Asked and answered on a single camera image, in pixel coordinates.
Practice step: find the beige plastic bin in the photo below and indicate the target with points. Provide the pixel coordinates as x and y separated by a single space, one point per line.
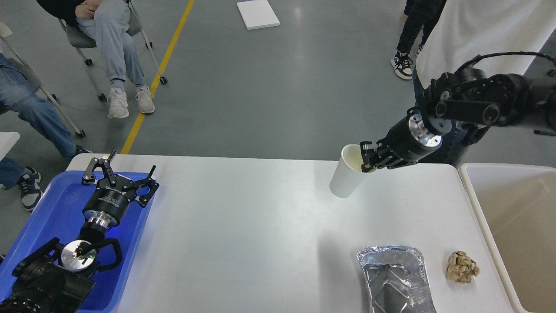
516 209

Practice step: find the white folding chair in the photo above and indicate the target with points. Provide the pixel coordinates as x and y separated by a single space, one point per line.
34 81

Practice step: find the seated person light jeans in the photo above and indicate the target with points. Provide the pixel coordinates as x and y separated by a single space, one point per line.
106 22

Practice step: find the crumpled brown paper ball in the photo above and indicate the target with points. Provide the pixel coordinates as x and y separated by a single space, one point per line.
461 268

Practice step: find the person in white shirt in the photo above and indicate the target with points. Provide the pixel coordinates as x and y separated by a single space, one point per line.
468 28

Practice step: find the white side table corner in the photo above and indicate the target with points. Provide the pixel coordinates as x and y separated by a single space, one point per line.
7 141

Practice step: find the white paper cup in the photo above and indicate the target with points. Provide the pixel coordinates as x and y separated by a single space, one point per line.
350 172

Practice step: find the seated person blue jeans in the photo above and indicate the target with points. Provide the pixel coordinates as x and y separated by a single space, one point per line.
17 95

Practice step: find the person in black trousers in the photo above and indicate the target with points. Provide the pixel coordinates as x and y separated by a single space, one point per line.
421 15

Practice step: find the grey rolling chair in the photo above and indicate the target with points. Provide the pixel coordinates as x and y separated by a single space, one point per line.
79 40

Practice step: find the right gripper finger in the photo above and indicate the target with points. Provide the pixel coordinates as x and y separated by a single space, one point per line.
394 163
375 156

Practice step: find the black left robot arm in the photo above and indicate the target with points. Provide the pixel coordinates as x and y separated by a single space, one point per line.
75 252

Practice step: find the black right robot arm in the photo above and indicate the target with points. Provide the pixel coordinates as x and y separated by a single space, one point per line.
471 100

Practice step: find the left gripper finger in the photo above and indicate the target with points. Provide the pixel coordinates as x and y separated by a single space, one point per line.
88 177
148 182

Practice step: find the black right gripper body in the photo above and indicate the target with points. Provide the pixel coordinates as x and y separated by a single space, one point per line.
411 140

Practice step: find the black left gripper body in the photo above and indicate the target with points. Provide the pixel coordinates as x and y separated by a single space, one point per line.
108 204

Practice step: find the white flat box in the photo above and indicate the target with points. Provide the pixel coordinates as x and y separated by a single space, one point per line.
257 14

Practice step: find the aluminium foil tray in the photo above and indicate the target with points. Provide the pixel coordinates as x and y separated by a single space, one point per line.
396 279

